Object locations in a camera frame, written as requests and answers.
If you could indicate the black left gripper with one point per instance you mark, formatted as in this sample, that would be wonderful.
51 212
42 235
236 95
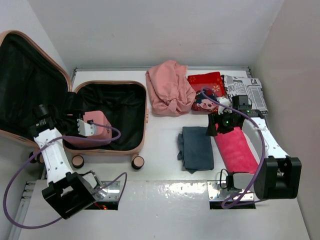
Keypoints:
73 115

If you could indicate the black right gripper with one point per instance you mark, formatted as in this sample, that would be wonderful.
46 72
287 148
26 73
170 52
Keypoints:
211 130

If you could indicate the blue-grey cloth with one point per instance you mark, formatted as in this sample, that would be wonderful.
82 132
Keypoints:
195 149

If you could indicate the magenta towel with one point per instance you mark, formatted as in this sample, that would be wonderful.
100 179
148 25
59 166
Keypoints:
235 152

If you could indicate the pink jewelry box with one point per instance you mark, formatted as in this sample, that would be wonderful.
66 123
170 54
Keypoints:
98 119

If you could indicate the red cartoon print cloth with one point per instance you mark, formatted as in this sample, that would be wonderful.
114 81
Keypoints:
214 82

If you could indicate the newspaper print cloth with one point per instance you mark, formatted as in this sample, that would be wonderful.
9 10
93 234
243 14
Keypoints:
251 87

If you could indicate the pink cartoon print shirt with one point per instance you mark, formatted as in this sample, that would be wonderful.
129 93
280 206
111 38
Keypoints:
170 94

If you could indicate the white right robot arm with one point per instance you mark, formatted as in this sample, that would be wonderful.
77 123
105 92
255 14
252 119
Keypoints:
278 173

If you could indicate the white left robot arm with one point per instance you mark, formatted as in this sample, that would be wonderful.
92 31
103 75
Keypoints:
67 192

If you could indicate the pink hard-shell suitcase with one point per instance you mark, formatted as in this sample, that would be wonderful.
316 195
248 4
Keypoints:
29 77

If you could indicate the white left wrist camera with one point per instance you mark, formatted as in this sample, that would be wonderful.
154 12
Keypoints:
86 129

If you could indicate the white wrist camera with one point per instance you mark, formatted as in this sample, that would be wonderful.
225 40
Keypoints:
223 103
86 129

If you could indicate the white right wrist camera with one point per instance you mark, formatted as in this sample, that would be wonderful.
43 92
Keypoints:
223 103

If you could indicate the aluminium table edge rail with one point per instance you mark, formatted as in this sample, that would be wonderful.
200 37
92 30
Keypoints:
165 67

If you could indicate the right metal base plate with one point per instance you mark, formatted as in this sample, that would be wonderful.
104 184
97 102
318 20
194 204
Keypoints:
217 193

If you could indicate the metal base plate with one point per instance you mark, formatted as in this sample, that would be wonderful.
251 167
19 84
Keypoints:
217 193
108 197

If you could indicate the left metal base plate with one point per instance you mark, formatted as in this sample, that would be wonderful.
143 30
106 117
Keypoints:
108 197

